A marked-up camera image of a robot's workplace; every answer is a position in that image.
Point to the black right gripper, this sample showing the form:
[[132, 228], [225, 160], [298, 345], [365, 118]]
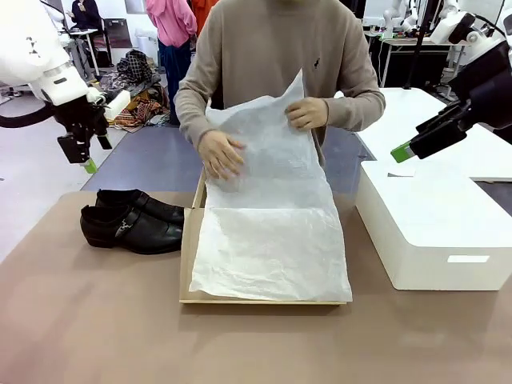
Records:
[[494, 106]]

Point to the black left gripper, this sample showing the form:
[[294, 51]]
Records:
[[84, 120]]

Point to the black leather shoe with buckle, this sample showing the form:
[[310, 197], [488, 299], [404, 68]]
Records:
[[152, 236]]

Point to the white tissue paper sheet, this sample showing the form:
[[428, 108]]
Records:
[[272, 240]]

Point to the person's right forearm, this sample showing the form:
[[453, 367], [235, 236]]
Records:
[[192, 116]]

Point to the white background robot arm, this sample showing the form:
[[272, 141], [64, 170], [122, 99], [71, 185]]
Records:
[[390, 18], [410, 20]]

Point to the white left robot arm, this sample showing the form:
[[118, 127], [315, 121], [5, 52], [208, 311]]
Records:
[[24, 40]]

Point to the person's left forearm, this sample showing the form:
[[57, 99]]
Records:
[[356, 110]]

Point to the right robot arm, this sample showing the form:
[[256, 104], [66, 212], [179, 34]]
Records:
[[494, 60]]

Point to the white foam box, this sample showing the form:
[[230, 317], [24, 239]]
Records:
[[432, 224]]

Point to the cardboard shoe box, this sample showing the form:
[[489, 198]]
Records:
[[185, 272]]

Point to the person's right hand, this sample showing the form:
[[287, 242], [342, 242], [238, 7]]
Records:
[[220, 156]]

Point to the person's left hand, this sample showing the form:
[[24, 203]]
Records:
[[308, 114]]

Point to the white table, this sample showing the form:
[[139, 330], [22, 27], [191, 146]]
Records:
[[400, 116]]

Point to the pile of patterned clothes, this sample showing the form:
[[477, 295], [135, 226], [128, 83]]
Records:
[[136, 68]]

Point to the background work table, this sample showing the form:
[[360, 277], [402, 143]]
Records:
[[432, 42]]

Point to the black stand pole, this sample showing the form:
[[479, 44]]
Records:
[[418, 40]]

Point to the grey background desk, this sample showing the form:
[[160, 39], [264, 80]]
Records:
[[84, 36]]

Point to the dark chair back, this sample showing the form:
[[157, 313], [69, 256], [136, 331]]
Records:
[[118, 34]]

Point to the white waste bin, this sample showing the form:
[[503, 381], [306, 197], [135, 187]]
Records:
[[147, 42]]

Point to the person in black clothes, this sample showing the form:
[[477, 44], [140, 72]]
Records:
[[86, 12]]

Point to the person in pink hoodie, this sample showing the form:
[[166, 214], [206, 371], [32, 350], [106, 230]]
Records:
[[168, 20]]

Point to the person in orange top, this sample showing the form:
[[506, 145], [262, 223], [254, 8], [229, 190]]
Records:
[[202, 12]]

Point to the person in beige sweater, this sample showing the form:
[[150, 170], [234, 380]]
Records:
[[260, 48]]

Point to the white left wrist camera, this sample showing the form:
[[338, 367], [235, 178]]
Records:
[[118, 103]]

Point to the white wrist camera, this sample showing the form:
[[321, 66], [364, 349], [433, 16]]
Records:
[[118, 103], [446, 28]]

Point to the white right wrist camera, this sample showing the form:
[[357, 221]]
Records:
[[446, 28]]

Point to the grey wall panel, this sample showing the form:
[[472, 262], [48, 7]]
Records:
[[136, 6]]

